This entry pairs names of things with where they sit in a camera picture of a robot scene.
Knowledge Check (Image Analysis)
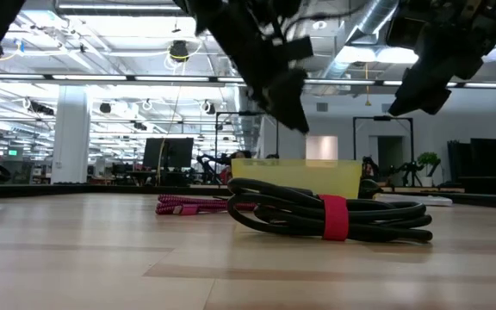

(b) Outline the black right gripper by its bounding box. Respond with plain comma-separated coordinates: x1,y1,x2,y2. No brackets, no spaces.
387,0,496,115

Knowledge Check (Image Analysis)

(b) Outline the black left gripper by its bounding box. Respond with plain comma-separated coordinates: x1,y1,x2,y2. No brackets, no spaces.
172,0,314,109

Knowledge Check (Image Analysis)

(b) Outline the black cable with red strap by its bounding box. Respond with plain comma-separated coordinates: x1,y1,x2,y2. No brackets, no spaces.
226,177,434,243

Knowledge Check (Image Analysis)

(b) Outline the red braided cable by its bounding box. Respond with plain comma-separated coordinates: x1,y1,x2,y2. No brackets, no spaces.
155,194,257,216

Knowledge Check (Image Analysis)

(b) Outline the green potted plant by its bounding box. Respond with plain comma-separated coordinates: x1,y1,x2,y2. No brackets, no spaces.
417,151,443,188

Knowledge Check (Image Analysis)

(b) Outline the ceiling light panel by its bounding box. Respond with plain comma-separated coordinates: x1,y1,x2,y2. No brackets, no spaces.
336,45,420,65

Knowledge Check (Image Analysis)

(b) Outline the black cabinet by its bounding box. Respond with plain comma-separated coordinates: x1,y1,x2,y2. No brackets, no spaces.
447,137,496,178

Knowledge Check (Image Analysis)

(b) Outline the long led light bar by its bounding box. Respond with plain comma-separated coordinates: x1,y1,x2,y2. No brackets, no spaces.
0,73,496,90

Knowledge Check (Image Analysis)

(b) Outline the yellow plastic bin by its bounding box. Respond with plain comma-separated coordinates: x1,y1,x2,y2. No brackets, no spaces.
230,158,363,201

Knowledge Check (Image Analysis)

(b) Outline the black computer monitor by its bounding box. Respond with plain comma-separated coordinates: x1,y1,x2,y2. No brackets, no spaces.
142,137,195,171

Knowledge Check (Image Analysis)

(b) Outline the white pillar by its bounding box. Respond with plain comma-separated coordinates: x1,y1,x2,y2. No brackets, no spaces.
51,85,92,185

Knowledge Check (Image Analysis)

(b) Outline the black rectangular stand frame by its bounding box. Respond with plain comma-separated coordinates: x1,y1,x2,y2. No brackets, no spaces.
352,115,415,187
214,110,281,161

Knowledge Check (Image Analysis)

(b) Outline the silver smooth air duct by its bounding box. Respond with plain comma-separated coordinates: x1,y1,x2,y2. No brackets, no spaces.
312,0,400,83

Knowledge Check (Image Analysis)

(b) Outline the bright white wall panel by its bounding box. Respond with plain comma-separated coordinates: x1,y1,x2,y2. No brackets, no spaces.
304,135,340,161

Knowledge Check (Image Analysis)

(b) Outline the black metal table frame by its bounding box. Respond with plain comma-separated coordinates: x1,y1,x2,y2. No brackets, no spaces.
0,183,496,207

